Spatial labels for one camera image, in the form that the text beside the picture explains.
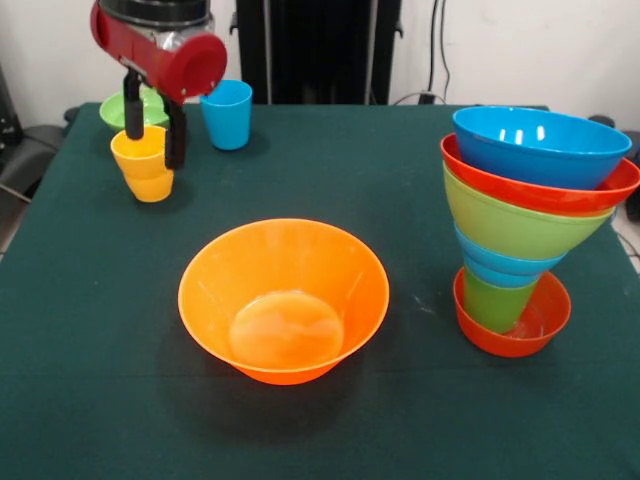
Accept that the large green bowl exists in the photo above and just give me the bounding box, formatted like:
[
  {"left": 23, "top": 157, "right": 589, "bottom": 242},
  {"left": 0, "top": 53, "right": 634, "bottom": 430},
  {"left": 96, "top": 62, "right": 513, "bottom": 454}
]
[{"left": 442, "top": 164, "right": 616, "bottom": 261}]

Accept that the small blue bowl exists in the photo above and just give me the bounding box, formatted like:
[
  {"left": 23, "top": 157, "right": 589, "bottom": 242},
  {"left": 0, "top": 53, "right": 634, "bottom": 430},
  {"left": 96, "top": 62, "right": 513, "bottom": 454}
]
[{"left": 453, "top": 224, "right": 570, "bottom": 290}]

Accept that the blue cup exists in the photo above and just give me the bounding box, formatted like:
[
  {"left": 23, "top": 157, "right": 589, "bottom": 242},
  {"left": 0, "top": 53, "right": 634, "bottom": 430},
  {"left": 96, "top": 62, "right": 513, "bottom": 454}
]
[{"left": 199, "top": 79, "right": 254, "bottom": 151}]

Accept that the dark green table cloth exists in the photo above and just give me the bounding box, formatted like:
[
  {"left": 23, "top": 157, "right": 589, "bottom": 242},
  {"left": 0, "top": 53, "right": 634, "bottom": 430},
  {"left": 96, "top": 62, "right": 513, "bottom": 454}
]
[{"left": 0, "top": 102, "right": 640, "bottom": 480}]

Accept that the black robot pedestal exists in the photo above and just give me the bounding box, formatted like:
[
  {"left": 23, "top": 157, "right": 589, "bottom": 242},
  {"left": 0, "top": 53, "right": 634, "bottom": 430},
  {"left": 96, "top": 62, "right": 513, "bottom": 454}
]
[{"left": 229, "top": 0, "right": 405, "bottom": 105}]

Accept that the yellow cup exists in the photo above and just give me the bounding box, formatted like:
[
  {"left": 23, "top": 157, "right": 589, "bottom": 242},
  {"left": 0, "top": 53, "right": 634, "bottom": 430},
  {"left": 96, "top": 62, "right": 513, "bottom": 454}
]
[{"left": 110, "top": 125, "right": 176, "bottom": 203}]

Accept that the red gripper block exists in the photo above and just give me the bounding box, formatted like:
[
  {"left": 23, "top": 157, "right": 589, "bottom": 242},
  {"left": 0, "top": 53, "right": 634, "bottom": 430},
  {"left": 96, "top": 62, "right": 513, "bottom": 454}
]
[{"left": 89, "top": 0, "right": 229, "bottom": 171}]

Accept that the small red bowl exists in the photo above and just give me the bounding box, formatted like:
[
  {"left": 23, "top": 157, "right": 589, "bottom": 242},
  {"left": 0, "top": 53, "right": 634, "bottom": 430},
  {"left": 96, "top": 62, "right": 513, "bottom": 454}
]
[{"left": 452, "top": 269, "right": 573, "bottom": 359}]

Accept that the wide red bowl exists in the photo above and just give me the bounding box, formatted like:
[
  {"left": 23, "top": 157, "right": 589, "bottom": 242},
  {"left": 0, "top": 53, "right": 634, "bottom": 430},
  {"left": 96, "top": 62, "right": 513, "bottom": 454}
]
[{"left": 439, "top": 133, "right": 640, "bottom": 217}]

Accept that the large blue bowl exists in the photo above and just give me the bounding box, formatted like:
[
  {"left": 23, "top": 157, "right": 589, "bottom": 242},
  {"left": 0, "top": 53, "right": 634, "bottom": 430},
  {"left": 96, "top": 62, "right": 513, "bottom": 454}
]
[{"left": 452, "top": 105, "right": 634, "bottom": 191}]

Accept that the large orange bowl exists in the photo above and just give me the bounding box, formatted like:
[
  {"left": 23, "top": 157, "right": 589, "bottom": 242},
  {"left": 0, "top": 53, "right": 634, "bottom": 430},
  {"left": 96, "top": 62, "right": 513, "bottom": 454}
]
[{"left": 177, "top": 218, "right": 391, "bottom": 387}]

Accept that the small green bowl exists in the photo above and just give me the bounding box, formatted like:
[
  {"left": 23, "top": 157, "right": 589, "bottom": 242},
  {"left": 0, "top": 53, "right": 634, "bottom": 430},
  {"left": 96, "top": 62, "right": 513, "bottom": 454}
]
[{"left": 98, "top": 88, "right": 172, "bottom": 132}]

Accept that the green cup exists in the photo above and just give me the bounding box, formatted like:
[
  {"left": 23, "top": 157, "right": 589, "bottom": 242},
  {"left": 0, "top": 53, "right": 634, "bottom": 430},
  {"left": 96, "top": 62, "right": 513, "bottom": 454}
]
[{"left": 462, "top": 267, "right": 539, "bottom": 335}]

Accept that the black wall cable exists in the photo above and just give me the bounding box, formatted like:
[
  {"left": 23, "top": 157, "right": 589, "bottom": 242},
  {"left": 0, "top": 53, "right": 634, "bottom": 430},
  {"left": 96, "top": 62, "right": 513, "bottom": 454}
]
[{"left": 428, "top": 0, "right": 452, "bottom": 104}]

